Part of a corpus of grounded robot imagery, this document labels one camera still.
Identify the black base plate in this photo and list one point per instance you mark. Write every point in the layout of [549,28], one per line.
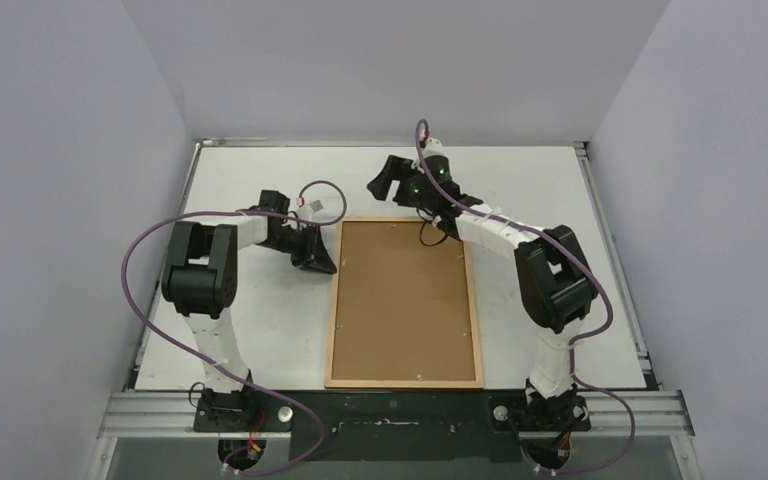
[498,425]

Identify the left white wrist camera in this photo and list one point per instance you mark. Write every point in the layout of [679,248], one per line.
[308,208]

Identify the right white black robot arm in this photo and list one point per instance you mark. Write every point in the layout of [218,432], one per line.
[549,263]

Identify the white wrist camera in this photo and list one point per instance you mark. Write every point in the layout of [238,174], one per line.
[430,147]
[308,208]

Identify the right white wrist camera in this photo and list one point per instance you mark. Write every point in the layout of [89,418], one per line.
[430,147]

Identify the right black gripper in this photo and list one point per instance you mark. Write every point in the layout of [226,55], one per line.
[393,179]

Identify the wooden picture frame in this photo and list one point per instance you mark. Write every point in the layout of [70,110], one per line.
[331,331]

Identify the brown backing board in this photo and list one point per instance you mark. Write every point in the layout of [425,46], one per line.
[404,305]

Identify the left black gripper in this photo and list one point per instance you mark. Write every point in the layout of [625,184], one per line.
[314,255]

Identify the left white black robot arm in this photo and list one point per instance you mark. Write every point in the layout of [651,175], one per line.
[200,279]

